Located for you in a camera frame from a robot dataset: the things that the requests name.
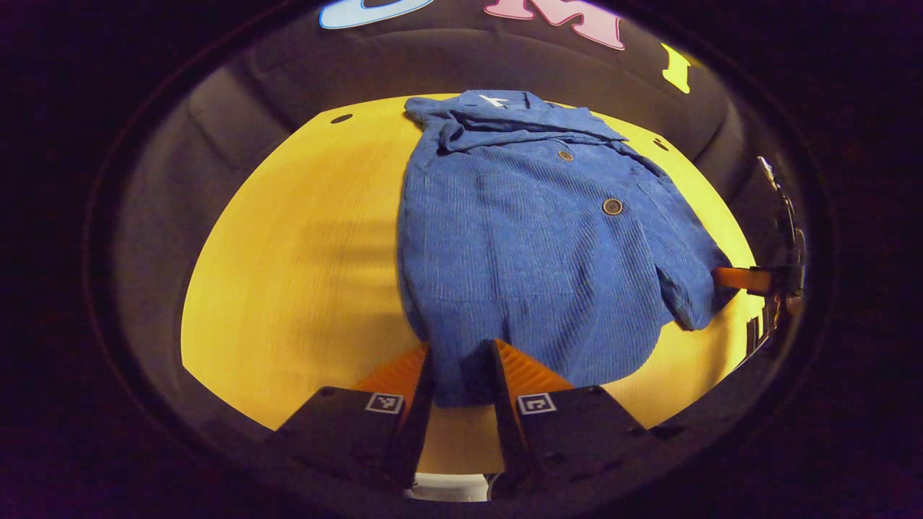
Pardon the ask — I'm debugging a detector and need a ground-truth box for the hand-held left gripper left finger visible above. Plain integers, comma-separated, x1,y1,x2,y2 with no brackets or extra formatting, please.
273,343,438,494

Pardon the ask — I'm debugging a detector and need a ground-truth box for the blue corduroy shirt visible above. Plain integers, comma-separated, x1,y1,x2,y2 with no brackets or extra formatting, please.
396,89,733,409

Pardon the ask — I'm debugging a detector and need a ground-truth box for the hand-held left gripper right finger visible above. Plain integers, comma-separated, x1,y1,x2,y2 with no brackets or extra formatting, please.
490,339,655,497

